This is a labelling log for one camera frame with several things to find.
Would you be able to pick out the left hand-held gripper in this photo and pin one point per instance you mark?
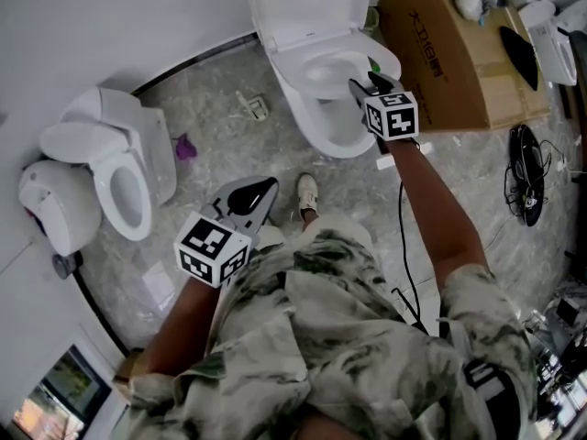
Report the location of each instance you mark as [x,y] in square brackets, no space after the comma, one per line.
[206,241]

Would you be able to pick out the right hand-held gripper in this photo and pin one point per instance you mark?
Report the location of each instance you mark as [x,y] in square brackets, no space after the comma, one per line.
[394,117]

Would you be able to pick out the person's right forearm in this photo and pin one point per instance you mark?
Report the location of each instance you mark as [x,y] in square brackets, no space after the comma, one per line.
[435,209]

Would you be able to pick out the person's left forearm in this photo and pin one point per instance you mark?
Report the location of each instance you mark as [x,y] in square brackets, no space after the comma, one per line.
[183,328]

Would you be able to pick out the white toilet bowl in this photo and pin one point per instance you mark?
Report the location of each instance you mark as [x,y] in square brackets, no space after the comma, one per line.
[339,131]

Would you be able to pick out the white toilet lid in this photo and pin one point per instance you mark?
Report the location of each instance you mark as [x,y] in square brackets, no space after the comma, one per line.
[307,7]

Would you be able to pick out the white boxy toilet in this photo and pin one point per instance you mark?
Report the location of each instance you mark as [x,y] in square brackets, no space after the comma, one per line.
[114,145]

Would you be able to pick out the white slim toilet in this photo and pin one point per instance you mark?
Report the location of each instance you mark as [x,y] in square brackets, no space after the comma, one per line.
[550,44]

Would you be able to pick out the green plastic bottle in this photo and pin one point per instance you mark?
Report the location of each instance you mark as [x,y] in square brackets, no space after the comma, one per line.
[376,66]

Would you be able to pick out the white sneaker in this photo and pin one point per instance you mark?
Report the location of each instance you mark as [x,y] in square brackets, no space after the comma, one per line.
[308,195]

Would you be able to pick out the person's right leg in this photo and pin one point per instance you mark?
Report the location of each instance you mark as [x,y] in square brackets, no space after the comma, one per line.
[310,220]

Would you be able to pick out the clear trash bin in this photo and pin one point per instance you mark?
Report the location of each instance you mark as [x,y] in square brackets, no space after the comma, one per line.
[372,18]

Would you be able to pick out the white flat strip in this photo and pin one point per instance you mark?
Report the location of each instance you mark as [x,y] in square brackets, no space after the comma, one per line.
[384,162]

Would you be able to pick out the purple cloth scrap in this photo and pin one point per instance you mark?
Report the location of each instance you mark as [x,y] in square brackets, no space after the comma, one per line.
[184,147]

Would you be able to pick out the large cardboard box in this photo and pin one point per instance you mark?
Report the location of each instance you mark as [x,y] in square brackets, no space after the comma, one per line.
[458,71]

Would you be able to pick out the beige plastic fitting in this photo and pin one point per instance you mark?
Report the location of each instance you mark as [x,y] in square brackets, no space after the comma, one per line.
[256,108]

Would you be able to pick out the person's pale shorts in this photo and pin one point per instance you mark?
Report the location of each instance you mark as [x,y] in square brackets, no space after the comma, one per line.
[339,229]

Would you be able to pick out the white paper sheet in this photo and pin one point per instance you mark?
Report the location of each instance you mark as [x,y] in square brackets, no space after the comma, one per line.
[158,284]

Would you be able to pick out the white plastic bundle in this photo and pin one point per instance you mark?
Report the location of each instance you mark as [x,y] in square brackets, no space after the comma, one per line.
[468,3]

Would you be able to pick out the matte black oval sheet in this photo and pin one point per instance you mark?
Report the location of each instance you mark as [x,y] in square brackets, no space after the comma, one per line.
[520,58]

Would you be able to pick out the person's patterned shirt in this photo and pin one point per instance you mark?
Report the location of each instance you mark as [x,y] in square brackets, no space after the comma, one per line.
[321,337]

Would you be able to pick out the glossy black oval panel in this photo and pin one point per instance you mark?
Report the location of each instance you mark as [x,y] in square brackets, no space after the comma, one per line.
[527,163]

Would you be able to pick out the grey pipe fitting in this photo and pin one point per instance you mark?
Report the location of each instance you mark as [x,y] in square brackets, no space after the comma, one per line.
[64,265]

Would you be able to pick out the person's chest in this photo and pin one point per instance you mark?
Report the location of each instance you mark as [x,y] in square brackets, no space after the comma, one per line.
[330,426]

